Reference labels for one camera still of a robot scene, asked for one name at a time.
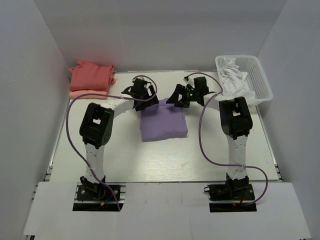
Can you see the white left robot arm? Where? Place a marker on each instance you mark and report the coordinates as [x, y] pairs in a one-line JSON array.
[[97, 124]]

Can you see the white crumpled t-shirt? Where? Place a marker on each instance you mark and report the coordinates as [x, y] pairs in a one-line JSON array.
[[232, 80]]

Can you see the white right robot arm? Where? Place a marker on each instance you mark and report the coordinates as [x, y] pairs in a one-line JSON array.
[[235, 118]]

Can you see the white plastic basket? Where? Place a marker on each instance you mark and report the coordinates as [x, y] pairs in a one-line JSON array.
[[256, 80]]

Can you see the folded red t-shirt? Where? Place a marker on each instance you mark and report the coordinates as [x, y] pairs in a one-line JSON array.
[[90, 76]]

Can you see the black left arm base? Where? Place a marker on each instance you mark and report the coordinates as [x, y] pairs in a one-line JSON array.
[[86, 200]]

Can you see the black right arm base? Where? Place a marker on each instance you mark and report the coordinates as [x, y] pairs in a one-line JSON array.
[[221, 200]]

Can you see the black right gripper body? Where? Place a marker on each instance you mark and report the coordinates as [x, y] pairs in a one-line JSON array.
[[182, 95]]

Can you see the purple t-shirt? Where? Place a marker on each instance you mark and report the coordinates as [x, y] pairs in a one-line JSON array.
[[162, 121]]

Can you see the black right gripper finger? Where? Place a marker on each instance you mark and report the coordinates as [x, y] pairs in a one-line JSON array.
[[174, 98], [182, 103]]

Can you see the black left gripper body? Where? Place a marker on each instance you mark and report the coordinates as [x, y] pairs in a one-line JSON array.
[[144, 100]]

